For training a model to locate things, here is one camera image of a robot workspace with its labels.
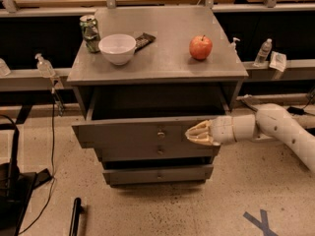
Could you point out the green soda can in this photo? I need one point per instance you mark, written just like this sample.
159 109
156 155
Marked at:
90 34

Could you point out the grey drawer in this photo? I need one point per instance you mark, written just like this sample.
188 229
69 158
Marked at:
158 174
154 152
130 117

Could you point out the grey flat tool on ledge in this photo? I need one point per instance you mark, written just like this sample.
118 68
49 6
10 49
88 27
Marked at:
251 102

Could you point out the grey middle drawer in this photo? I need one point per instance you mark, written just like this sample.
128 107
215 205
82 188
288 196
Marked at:
154 152

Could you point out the white wipes packet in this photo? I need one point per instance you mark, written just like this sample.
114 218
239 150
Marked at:
278 61

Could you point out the black bar on floor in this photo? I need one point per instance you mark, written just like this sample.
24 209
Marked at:
76 211

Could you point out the grey top drawer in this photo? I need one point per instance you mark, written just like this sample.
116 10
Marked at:
130 117

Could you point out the small sanitizer pump bottle right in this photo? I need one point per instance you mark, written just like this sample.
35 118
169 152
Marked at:
233 45

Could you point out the grey bottom drawer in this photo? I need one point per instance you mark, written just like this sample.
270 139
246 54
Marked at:
158 174

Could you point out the red apple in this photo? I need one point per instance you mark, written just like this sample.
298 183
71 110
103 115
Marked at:
200 47

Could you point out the grey drawer cabinet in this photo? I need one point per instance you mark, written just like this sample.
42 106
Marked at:
166 63

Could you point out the black stand base left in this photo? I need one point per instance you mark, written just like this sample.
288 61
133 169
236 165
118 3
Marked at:
16 187

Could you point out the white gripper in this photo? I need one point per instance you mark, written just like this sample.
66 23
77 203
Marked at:
222 130

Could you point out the white bowl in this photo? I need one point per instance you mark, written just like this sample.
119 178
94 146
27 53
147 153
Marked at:
118 49

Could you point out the clear sanitizer pump bottle left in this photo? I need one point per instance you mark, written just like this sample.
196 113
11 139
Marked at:
44 66

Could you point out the clear bottle far left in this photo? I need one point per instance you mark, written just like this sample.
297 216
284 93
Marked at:
4 69

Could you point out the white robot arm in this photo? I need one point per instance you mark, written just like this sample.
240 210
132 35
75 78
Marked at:
269 121

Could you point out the clear plastic water bottle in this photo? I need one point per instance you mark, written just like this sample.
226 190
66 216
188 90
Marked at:
263 53

